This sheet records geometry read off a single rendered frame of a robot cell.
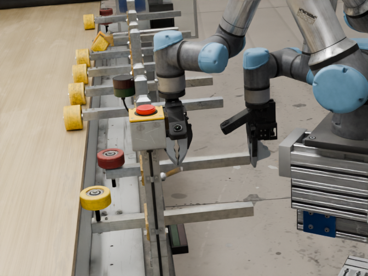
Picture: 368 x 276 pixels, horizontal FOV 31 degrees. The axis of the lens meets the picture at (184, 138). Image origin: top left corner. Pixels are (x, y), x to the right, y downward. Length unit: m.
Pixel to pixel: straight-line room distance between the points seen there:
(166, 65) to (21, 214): 0.52
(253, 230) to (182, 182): 0.69
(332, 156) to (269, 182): 2.10
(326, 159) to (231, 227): 1.69
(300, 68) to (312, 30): 0.41
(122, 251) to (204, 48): 0.71
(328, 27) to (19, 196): 0.90
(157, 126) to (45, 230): 0.45
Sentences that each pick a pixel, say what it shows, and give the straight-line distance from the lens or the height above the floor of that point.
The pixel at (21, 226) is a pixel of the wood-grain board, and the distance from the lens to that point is 1.67.
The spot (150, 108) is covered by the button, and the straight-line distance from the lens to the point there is 1.34.
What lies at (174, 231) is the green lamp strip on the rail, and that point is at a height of 0.70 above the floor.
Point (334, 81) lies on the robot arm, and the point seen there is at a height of 1.23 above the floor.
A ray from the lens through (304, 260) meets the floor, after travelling 3.10.
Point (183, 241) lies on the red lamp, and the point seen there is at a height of 0.70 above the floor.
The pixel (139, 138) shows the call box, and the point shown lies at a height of 1.18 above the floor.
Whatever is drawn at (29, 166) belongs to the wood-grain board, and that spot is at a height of 0.90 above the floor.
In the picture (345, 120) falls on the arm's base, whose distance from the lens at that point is 1.66.
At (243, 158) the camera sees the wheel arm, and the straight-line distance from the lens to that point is 2.01.
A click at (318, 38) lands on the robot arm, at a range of 1.50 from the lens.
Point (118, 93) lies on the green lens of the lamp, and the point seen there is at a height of 1.11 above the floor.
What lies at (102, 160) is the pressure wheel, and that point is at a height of 0.90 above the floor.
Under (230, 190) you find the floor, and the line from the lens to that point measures 3.71.
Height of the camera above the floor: 1.68
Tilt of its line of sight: 22 degrees down
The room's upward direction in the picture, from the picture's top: 4 degrees counter-clockwise
